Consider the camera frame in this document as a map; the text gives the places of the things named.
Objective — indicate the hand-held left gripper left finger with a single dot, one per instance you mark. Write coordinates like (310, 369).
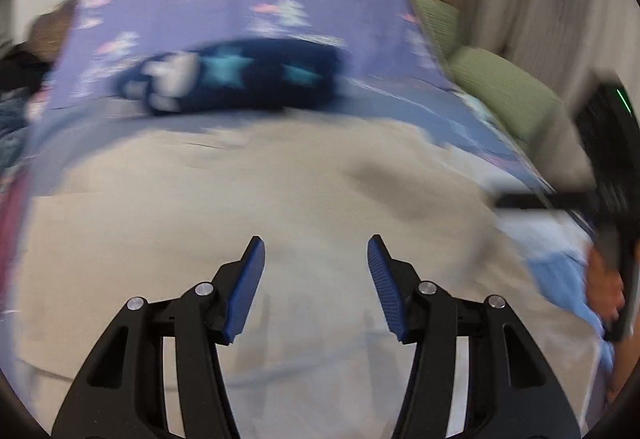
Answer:
(246, 291)

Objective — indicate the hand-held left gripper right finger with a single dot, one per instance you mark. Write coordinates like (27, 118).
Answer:
(386, 289)

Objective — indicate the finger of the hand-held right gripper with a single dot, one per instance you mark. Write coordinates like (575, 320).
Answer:
(535, 201)

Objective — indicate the beige small garment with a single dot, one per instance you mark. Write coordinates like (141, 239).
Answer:
(280, 189)

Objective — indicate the pile of dark clothes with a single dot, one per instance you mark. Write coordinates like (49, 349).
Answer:
(15, 94)

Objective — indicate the person's right hand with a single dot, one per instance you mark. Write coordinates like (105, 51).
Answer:
(602, 289)

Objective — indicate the light blue cloth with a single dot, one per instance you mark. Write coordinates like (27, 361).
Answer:
(560, 279)

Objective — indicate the green pillow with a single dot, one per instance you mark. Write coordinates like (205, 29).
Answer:
(505, 89)
(440, 24)

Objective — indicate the beige curtain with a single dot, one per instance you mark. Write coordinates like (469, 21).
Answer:
(540, 19)

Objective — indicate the navy star-print folded blanket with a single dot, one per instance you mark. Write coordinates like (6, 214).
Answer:
(260, 74)

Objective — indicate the grey-blue striped bed blanket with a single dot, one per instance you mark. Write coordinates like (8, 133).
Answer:
(37, 159)

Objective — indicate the purple tree-print bed sheet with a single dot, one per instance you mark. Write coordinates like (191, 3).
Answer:
(210, 9)

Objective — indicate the brown cushion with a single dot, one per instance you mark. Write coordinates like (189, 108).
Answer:
(50, 31)

